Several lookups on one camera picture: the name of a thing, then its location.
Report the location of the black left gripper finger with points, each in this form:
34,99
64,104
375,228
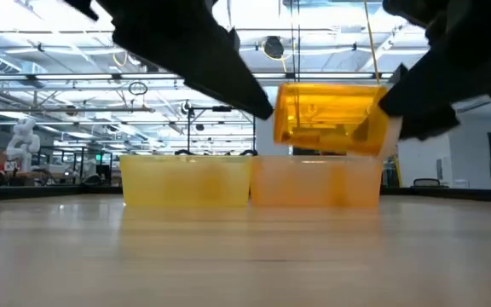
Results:
211,64

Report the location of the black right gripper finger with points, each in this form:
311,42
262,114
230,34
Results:
401,74
433,98

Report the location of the large amber bottle colourful capsules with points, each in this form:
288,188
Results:
326,111

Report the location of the yellow translucent plastic bin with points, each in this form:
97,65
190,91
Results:
186,183

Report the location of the orange translucent plastic bin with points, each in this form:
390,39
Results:
313,183

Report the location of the black office chair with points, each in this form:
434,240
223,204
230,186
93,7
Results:
426,182

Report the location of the long ceiling light strip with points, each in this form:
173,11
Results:
100,76

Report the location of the black background rig frame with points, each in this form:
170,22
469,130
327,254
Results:
221,108

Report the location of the black aluminium table frame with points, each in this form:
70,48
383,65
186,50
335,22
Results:
441,194

